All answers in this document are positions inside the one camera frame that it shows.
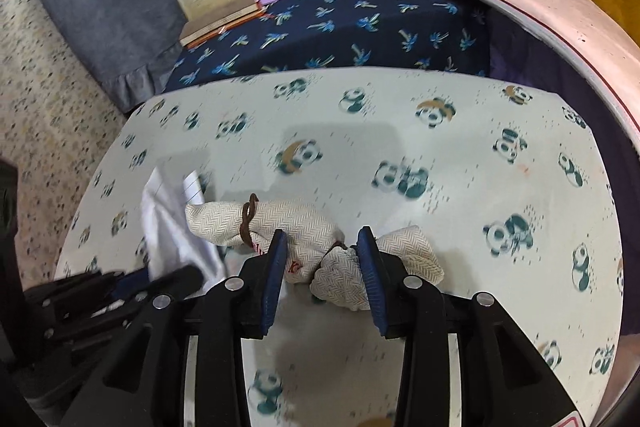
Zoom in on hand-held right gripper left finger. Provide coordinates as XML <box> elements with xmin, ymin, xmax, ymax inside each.
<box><xmin>60</xmin><ymin>229</ymin><xmax>289</xmax><ymax>427</ymax></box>

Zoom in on navy palm print cloth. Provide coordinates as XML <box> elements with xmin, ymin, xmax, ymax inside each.
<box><xmin>165</xmin><ymin>0</ymin><xmax>493</xmax><ymax>90</ymax></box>

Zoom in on flat book with orange edge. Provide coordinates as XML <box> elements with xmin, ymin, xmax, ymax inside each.
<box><xmin>179</xmin><ymin>4</ymin><xmax>276</xmax><ymax>48</ymax></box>

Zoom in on panda print tablecloth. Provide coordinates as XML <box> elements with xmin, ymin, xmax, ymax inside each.
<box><xmin>52</xmin><ymin>69</ymin><xmax>626</xmax><ymax>427</ymax></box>

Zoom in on blue-grey backdrop cloth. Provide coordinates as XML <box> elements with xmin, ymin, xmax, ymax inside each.
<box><xmin>25</xmin><ymin>0</ymin><xmax>556</xmax><ymax>114</ymax></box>

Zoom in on brown elastic band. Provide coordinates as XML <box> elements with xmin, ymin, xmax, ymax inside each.
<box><xmin>239</xmin><ymin>193</ymin><xmax>261</xmax><ymax>249</ymax></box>

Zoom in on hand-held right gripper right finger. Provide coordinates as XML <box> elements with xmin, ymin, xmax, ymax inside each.
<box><xmin>356</xmin><ymin>227</ymin><xmax>586</xmax><ymax>427</ymax></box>

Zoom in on dark purple cloth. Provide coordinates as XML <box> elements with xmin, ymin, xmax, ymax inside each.
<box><xmin>485</xmin><ymin>7</ymin><xmax>626</xmax><ymax>208</ymax></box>

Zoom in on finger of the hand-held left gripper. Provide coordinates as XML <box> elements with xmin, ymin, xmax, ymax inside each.
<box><xmin>45</xmin><ymin>264</ymin><xmax>205</xmax><ymax>343</ymax></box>
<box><xmin>25</xmin><ymin>269</ymin><xmax>152</xmax><ymax>314</ymax></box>

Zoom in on beige herringbone cloth bundle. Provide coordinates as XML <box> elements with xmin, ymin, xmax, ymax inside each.
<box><xmin>185</xmin><ymin>194</ymin><xmax>446</xmax><ymax>312</ymax></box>

